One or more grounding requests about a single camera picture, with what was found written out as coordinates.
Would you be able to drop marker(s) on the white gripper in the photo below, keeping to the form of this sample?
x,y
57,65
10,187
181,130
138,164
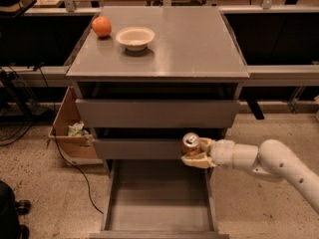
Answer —
x,y
222,153

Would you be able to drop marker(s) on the orange soda can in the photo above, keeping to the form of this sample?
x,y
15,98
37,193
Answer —
x,y
190,144

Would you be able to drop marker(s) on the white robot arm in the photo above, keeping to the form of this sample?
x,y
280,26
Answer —
x,y
272,160

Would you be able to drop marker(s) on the grey open bottom drawer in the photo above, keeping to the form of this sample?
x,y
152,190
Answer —
x,y
158,199

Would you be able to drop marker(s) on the grey drawer cabinet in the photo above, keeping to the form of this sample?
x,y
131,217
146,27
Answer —
x,y
193,57

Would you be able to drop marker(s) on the grey middle drawer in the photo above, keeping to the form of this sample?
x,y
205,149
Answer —
x,y
138,148

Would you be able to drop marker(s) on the grey top drawer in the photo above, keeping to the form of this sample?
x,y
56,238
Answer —
x,y
157,114

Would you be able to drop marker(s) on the crumpled paper in box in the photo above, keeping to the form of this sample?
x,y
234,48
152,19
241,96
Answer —
x,y
77,129

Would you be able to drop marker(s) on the cardboard box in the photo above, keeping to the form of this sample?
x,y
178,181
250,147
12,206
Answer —
x,y
78,150

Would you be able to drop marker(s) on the white paper bowl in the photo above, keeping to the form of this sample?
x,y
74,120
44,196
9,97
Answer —
x,y
135,38

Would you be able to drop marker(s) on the orange fruit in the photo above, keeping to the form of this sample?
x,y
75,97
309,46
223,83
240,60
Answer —
x,y
102,26

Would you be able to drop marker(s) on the black wheeled chair base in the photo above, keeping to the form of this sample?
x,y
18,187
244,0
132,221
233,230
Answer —
x,y
10,209

